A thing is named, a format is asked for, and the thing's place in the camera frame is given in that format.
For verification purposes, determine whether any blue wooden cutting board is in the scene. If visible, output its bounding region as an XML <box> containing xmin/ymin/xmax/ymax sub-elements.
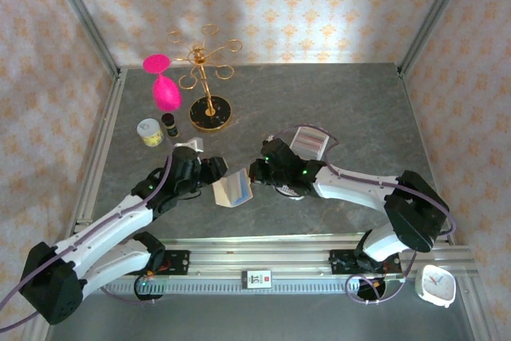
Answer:
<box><xmin>211</xmin><ymin>169</ymin><xmax>256</xmax><ymax>209</ymax></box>

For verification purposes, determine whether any white rectangular tray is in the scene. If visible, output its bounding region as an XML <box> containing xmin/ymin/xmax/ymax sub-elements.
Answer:
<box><xmin>277</xmin><ymin>126</ymin><xmax>331</xmax><ymax>200</ymax></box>

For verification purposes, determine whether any gold glass rack stand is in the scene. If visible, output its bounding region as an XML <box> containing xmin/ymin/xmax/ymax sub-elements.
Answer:
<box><xmin>166</xmin><ymin>24</ymin><xmax>244</xmax><ymax>133</ymax></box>

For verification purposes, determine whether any small dark bottle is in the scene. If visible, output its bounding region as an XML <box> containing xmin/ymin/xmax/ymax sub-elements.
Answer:
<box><xmin>160</xmin><ymin>113</ymin><xmax>180</xmax><ymax>138</ymax></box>

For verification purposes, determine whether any pink wine glass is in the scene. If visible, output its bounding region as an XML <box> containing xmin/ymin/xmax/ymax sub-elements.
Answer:
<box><xmin>142</xmin><ymin>54</ymin><xmax>184</xmax><ymax>113</ymax></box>

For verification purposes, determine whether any white label tag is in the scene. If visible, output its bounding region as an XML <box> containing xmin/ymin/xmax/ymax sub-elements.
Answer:
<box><xmin>241</xmin><ymin>269</ymin><xmax>273</xmax><ymax>289</ymax></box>

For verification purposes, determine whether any white square clock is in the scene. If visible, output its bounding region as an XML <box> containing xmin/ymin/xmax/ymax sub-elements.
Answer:
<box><xmin>414</xmin><ymin>264</ymin><xmax>457</xmax><ymax>309</ymax></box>

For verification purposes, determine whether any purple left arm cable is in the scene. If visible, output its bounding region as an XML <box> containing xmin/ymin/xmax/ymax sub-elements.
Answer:
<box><xmin>0</xmin><ymin>145</ymin><xmax>176</xmax><ymax>332</ymax></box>

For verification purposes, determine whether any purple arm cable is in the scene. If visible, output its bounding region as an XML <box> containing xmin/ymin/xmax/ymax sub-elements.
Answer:
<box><xmin>265</xmin><ymin>125</ymin><xmax>458</xmax><ymax>305</ymax></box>
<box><xmin>0</xmin><ymin>145</ymin><xmax>176</xmax><ymax>332</ymax></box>

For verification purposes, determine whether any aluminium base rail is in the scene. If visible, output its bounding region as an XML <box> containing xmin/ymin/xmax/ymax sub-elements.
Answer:
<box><xmin>71</xmin><ymin>231</ymin><xmax>478</xmax><ymax>278</ymax></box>

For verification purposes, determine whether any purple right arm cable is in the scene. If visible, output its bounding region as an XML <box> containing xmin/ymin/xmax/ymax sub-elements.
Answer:
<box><xmin>265</xmin><ymin>125</ymin><xmax>458</xmax><ymax>305</ymax></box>

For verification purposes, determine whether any aluminium table side rail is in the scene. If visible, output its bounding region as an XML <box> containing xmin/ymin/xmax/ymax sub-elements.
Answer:
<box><xmin>69</xmin><ymin>69</ymin><xmax>129</xmax><ymax>238</ymax></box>

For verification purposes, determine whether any grey slotted cable duct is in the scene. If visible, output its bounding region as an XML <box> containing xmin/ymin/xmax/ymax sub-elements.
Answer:
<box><xmin>99</xmin><ymin>279</ymin><xmax>404</xmax><ymax>296</ymax></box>

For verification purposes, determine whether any aluminium frame post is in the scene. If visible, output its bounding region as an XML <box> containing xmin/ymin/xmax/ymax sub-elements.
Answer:
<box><xmin>42</xmin><ymin>0</ymin><xmax>123</xmax><ymax>78</ymax></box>
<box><xmin>397</xmin><ymin>0</ymin><xmax>476</xmax><ymax>78</ymax></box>

